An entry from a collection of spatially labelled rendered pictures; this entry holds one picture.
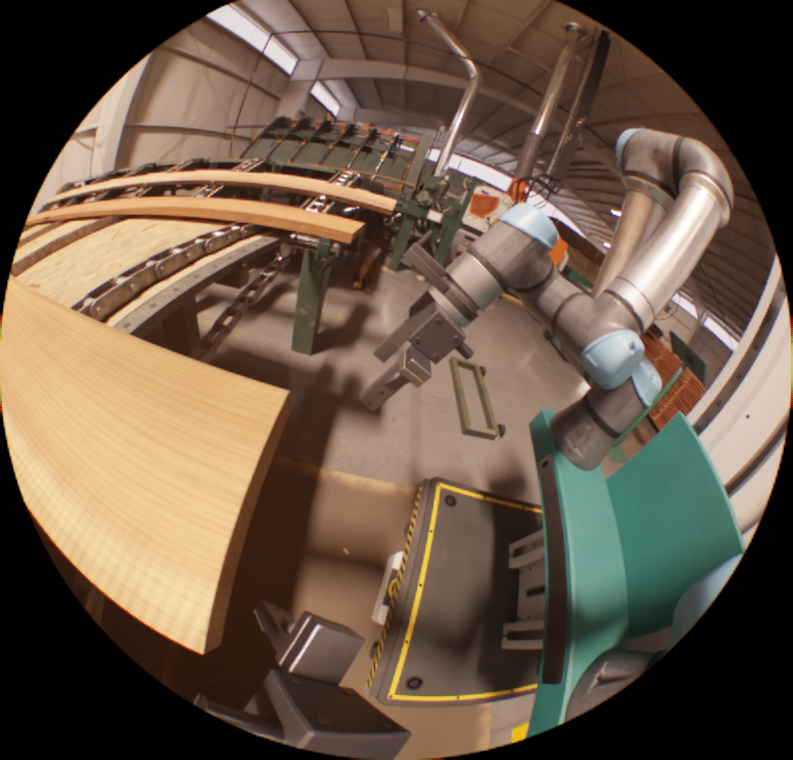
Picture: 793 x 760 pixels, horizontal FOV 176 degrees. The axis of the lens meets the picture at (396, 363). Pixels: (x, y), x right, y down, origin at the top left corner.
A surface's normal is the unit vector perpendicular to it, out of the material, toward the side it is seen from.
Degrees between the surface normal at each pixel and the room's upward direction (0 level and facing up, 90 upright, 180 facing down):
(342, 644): 25
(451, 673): 0
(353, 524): 0
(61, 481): 0
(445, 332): 83
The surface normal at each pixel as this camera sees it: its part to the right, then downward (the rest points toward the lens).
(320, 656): 0.60, -0.44
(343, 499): 0.31, -0.75
